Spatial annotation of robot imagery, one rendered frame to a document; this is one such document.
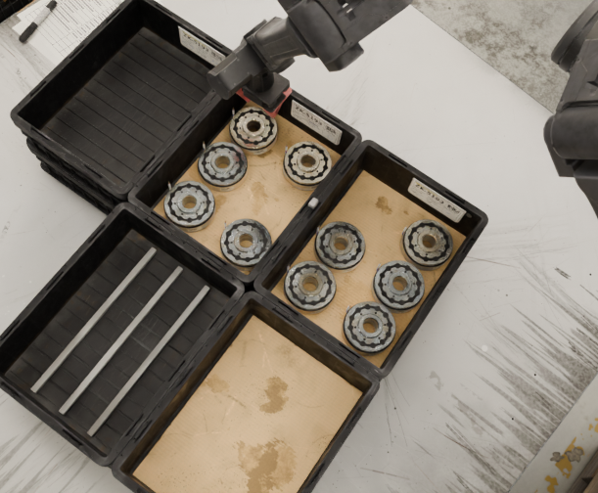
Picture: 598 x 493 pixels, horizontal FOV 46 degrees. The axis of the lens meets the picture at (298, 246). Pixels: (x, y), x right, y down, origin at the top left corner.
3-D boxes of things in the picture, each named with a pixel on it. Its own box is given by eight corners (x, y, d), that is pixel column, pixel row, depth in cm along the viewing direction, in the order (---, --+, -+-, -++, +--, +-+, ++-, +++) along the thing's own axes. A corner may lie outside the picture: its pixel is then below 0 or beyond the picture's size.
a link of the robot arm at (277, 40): (374, 44, 82) (319, -34, 79) (337, 75, 82) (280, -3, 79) (299, 60, 124) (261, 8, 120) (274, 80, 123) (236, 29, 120)
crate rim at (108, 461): (124, 202, 137) (122, 198, 135) (249, 290, 133) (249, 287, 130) (-23, 369, 124) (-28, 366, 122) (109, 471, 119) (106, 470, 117)
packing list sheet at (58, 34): (107, -50, 184) (107, -51, 184) (168, 2, 180) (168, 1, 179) (6, 22, 174) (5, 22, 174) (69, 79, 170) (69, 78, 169)
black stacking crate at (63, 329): (132, 223, 146) (123, 201, 135) (248, 304, 141) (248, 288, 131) (-4, 378, 133) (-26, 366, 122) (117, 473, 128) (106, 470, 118)
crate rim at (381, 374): (364, 141, 146) (366, 135, 143) (488, 221, 141) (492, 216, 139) (249, 290, 133) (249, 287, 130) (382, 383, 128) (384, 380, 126)
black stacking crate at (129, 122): (143, 24, 164) (136, -10, 153) (246, 91, 159) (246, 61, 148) (23, 144, 151) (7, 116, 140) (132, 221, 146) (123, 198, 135)
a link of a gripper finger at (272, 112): (273, 133, 141) (271, 108, 132) (245, 114, 142) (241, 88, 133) (293, 110, 143) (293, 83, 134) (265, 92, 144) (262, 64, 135)
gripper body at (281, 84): (270, 110, 133) (269, 88, 126) (228, 83, 135) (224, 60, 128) (291, 86, 135) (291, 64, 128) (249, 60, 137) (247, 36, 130)
